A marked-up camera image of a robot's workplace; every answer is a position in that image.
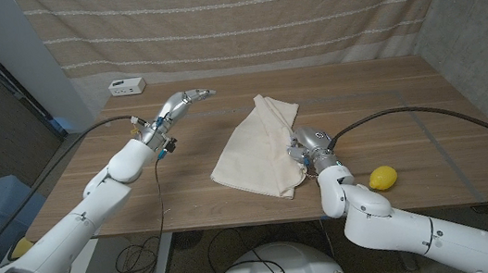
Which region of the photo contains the grey table leg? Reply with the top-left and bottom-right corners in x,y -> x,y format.
147,231 -> 179,273

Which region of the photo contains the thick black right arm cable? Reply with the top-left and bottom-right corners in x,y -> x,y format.
325,96 -> 488,186

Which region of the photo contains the white power strip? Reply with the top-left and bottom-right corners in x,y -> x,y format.
106,76 -> 148,99

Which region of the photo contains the yellow floor pad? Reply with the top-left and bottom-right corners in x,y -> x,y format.
7,235 -> 35,259

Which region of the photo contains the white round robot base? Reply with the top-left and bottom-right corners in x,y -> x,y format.
210,233 -> 349,273

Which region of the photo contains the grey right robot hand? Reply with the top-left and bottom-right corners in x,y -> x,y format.
283,123 -> 341,179

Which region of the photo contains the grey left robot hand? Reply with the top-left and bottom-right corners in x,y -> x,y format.
129,86 -> 224,158

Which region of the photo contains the cream cheesecloth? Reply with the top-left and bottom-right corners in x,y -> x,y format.
201,89 -> 312,209

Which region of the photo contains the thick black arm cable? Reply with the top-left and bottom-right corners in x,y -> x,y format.
325,96 -> 488,186
0,113 -> 161,270

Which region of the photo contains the beige striped backdrop cloth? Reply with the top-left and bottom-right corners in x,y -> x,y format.
14,0 -> 474,129

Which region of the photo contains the yellow lemon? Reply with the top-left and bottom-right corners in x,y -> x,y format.
367,164 -> 401,192

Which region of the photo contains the black floor cable tangle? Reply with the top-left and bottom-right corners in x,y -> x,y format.
105,234 -> 167,273

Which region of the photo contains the thin black left wrist cable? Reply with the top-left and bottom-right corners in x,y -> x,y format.
149,158 -> 174,259

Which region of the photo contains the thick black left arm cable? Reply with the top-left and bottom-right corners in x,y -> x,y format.
0,113 -> 161,270

